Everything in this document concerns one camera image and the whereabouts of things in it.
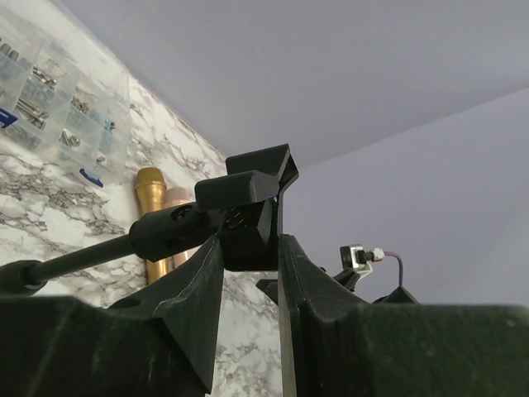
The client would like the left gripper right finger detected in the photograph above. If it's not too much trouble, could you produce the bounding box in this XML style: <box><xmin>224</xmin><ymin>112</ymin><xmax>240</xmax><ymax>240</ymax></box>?
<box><xmin>279</xmin><ymin>235</ymin><xmax>528</xmax><ymax>396</ymax></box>

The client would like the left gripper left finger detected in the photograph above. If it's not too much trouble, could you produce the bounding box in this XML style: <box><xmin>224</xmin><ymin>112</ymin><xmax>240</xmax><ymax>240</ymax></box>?
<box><xmin>1</xmin><ymin>237</ymin><xmax>223</xmax><ymax>396</ymax></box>

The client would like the pink microphone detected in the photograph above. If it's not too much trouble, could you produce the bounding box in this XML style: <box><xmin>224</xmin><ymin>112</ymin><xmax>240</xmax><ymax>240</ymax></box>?
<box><xmin>164</xmin><ymin>186</ymin><xmax>199</xmax><ymax>269</ymax></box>

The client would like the black round-base stand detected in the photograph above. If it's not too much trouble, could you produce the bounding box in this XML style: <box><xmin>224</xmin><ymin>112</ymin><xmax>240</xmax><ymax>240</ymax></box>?
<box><xmin>1</xmin><ymin>144</ymin><xmax>299</xmax><ymax>296</ymax></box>

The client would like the gold microphone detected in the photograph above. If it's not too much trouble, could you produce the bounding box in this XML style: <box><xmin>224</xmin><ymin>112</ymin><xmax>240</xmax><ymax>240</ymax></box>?
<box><xmin>135</xmin><ymin>167</ymin><xmax>171</xmax><ymax>284</ymax></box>

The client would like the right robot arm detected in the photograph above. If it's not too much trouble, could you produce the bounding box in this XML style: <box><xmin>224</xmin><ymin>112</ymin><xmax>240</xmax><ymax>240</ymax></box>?
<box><xmin>333</xmin><ymin>268</ymin><xmax>417</xmax><ymax>304</ymax></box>

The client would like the clear screw organizer box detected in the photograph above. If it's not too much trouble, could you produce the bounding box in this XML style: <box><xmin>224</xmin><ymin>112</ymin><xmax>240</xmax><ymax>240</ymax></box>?
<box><xmin>1</xmin><ymin>1</ymin><xmax>131</xmax><ymax>188</ymax></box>

